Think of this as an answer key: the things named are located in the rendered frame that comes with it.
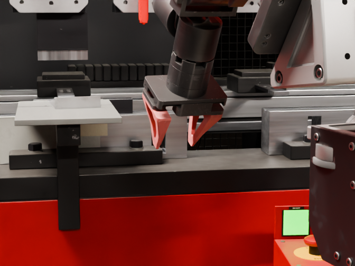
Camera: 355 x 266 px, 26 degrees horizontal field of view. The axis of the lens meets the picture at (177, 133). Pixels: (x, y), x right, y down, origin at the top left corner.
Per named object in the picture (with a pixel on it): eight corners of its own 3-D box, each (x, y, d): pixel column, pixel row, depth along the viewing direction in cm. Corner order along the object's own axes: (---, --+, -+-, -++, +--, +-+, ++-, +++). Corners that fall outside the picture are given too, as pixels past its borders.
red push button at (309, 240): (306, 261, 126) (306, 240, 125) (300, 253, 130) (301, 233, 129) (330, 260, 126) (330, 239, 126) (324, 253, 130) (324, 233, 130)
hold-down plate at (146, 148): (9, 170, 148) (8, 154, 148) (10, 164, 154) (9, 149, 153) (162, 164, 153) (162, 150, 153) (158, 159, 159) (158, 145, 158)
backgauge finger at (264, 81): (254, 101, 166) (254, 78, 165) (226, 88, 191) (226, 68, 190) (307, 100, 168) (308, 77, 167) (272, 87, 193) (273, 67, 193)
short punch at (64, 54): (37, 60, 153) (36, 12, 152) (37, 59, 155) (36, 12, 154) (88, 59, 155) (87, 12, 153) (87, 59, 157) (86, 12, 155)
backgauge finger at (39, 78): (36, 105, 158) (36, 81, 157) (37, 92, 183) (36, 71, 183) (95, 104, 160) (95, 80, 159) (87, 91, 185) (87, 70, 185)
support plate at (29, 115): (14, 126, 128) (13, 120, 128) (18, 106, 153) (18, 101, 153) (122, 123, 131) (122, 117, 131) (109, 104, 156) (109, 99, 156)
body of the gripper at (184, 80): (141, 87, 107) (150, 40, 103) (207, 84, 111) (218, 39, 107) (157, 113, 102) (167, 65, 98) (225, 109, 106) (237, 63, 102)
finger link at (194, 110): (151, 132, 113) (161, 77, 107) (195, 129, 115) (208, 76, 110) (167, 160, 108) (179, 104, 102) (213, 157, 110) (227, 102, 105)
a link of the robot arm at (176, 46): (190, 22, 96) (231, 22, 98) (171, -3, 101) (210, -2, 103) (180, 70, 100) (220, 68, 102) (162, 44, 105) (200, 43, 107)
